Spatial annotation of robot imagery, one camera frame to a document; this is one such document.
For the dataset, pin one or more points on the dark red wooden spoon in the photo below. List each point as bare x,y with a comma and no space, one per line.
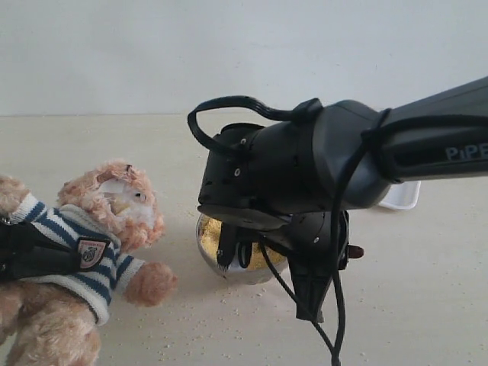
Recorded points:
355,252

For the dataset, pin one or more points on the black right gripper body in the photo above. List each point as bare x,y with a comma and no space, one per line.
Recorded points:
310,234

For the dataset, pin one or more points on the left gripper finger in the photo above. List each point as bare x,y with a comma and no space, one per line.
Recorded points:
89,244
49,265

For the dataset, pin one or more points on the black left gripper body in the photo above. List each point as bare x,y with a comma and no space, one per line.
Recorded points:
21,253

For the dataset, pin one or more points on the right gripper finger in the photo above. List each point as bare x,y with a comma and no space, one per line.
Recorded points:
227,246
311,278

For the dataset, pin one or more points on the pink teddy bear striped sweater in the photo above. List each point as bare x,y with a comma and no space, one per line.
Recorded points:
100,219

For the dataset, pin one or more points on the white rectangular plastic tray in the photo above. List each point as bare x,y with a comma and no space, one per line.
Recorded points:
402,197

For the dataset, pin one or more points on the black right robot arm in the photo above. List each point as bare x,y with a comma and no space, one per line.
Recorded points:
290,186

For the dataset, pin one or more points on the steel bowl of yellow grain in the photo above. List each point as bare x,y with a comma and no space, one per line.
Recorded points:
248,265

